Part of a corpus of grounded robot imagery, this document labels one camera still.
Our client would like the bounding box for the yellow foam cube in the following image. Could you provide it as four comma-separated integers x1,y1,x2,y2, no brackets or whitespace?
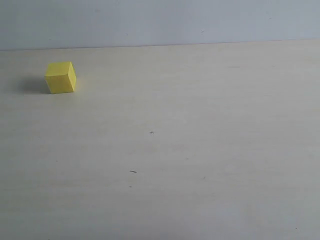
44,61,77,94

